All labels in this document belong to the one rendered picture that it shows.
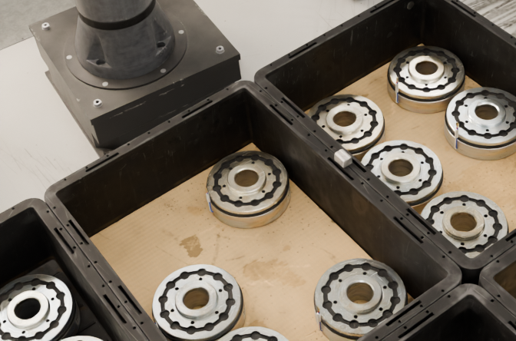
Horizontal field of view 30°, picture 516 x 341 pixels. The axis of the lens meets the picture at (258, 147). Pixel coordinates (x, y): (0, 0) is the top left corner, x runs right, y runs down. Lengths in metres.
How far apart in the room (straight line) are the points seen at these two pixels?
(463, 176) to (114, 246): 0.44
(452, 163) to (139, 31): 0.49
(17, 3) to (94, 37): 1.62
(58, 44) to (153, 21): 0.18
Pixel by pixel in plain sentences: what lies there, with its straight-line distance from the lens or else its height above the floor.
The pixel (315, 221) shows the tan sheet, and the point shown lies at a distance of 1.18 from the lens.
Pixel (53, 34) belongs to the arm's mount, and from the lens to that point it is 1.55.
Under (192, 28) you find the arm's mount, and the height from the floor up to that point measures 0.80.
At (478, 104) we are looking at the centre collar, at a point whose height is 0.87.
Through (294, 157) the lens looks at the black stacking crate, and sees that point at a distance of 1.18.
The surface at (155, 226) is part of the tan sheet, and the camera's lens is 1.20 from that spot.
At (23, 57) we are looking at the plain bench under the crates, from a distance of 1.70.
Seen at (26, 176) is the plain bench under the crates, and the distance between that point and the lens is 1.49.
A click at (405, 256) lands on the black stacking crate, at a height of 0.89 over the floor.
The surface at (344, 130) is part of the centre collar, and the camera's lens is 1.23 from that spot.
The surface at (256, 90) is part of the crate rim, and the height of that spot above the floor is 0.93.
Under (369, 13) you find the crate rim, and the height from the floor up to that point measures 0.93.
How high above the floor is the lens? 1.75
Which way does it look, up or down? 47 degrees down
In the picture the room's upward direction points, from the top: 8 degrees counter-clockwise
